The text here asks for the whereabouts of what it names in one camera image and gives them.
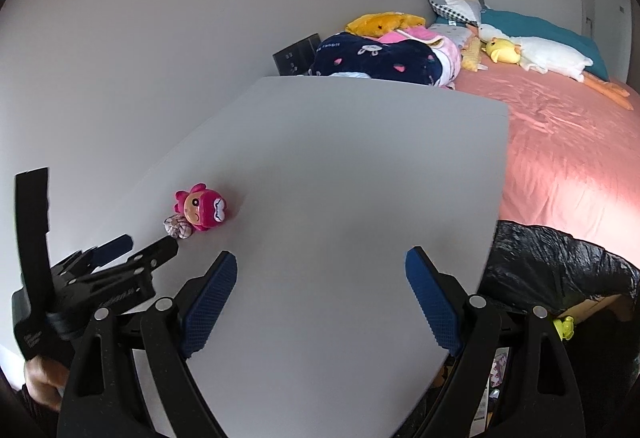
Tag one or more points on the pink doll toy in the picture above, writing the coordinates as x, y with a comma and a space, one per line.
205, 208

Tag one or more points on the patchwork checked pillow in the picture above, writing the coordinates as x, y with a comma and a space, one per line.
450, 3

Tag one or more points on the grey bedside cabinet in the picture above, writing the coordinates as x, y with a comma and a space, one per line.
325, 168

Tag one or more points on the bed with pink sheet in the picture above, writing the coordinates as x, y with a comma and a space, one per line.
565, 158

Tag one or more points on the long yellow plush toy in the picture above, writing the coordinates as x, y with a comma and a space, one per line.
471, 58

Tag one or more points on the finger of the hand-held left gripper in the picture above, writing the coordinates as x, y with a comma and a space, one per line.
117, 247
155, 254

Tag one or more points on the person's left hand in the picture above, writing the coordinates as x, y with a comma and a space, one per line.
45, 383

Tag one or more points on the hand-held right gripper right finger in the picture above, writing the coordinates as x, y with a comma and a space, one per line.
435, 303

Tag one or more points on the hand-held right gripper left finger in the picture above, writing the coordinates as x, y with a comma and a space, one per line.
207, 308

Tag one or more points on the yellow duck plush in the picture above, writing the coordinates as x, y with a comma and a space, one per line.
502, 50

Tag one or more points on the black plastic bin bag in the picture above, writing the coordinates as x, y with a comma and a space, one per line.
550, 263

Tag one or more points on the grey patterned cloth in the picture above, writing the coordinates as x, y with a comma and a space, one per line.
452, 32

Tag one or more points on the cardboard box bin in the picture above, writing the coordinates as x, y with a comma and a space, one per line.
600, 305

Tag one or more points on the small beige striped trinket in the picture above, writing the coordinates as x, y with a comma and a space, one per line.
177, 227

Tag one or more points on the yellow star pillow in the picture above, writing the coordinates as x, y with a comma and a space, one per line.
375, 24

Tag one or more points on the grey headboard panel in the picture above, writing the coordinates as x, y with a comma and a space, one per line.
150, 43

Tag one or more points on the pink blanket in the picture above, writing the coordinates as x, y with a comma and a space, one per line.
447, 58

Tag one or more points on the white goose plush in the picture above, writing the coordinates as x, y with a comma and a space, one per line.
550, 50

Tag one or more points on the navy patterned blanket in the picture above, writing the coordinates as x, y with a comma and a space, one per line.
380, 60

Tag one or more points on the green frog clip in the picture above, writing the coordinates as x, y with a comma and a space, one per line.
564, 327

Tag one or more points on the teal pillow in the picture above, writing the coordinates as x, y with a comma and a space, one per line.
545, 25

